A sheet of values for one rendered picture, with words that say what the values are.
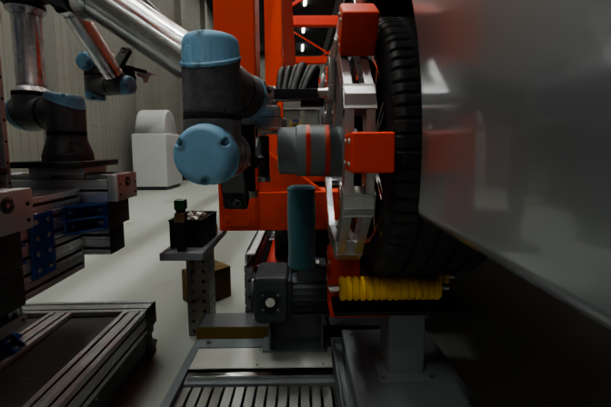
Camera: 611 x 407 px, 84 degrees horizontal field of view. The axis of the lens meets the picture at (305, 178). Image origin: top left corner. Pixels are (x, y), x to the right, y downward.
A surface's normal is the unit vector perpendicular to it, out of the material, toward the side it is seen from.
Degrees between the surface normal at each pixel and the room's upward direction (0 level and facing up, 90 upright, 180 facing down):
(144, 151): 90
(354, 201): 90
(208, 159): 90
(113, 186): 90
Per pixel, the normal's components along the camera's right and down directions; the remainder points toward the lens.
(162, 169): -0.03, 0.09
